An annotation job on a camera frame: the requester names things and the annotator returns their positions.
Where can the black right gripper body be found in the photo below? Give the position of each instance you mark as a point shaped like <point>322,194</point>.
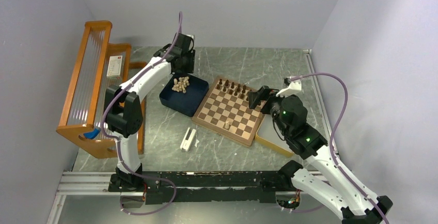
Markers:
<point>265,94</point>

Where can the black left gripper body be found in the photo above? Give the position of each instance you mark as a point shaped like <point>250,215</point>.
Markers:
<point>188,65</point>

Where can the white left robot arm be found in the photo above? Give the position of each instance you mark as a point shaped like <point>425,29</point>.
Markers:
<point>123,115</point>

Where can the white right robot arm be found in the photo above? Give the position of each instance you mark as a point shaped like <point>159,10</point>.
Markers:
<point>342,192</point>

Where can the pile of light chess pieces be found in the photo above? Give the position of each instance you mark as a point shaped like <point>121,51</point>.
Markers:
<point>180,84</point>

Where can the yellow tray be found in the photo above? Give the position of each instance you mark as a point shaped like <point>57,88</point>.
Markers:
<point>267,137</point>

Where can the wooden chessboard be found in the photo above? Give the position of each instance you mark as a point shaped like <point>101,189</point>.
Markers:
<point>227,100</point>

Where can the dark blue tray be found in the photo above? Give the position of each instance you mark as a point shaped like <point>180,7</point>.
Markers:
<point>184,103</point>

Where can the white card box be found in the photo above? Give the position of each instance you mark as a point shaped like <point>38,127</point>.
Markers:
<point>114,66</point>

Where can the white stapler-like device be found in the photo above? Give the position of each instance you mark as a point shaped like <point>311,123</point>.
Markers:
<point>188,139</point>

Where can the orange wooden rack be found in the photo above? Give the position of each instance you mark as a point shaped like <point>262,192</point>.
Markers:
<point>84,103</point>

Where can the blue object on rack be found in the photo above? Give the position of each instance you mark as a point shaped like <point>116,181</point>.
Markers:
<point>92,135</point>

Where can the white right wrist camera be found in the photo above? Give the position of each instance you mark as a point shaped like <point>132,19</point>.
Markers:
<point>291,87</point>

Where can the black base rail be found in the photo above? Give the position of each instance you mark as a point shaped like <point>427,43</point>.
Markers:
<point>182,186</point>

